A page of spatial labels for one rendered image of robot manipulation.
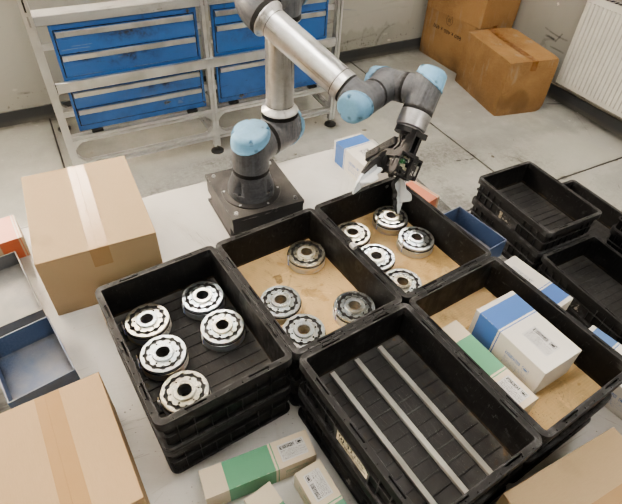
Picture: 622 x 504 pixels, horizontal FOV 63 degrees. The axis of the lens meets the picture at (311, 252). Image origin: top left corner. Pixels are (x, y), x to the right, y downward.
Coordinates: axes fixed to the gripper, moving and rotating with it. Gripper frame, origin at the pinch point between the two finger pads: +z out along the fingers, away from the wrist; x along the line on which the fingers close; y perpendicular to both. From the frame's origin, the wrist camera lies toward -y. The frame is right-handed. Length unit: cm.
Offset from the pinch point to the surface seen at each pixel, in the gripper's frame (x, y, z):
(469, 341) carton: 18.2, 28.6, 21.1
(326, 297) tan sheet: -1.1, -2.0, 26.4
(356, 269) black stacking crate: 2.3, 0.7, 16.8
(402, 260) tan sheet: 19.3, -3.4, 10.6
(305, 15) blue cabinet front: 40, -183, -95
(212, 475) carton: -25, 18, 65
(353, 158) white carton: 25, -55, -16
